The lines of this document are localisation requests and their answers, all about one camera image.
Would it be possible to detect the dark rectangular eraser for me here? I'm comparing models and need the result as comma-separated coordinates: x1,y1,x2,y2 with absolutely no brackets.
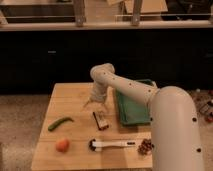
93,112,109,130

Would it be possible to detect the dark cabinet counter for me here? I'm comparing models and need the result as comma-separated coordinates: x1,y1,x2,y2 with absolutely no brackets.
0,21,213,94

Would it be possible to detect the green plastic tray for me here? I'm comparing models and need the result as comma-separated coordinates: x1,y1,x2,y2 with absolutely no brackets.
114,78,158,127

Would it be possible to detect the white black brush tool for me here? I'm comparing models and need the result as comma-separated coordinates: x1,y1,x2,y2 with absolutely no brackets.
89,139,136,151

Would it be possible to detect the wooden table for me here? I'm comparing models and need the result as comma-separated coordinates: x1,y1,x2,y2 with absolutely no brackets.
31,83,152,171

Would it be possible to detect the brown grape bunch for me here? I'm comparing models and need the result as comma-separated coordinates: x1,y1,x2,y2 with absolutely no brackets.
138,139,152,155

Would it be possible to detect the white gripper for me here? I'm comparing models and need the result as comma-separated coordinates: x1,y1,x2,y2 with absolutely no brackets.
83,83,108,112

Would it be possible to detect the orange round fruit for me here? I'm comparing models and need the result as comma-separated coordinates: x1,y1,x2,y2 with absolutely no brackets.
55,139,70,152

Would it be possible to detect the green pea pod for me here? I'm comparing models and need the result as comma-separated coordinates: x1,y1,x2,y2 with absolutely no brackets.
48,117,74,132

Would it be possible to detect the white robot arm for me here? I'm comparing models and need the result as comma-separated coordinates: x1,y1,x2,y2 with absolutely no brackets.
89,63,205,171

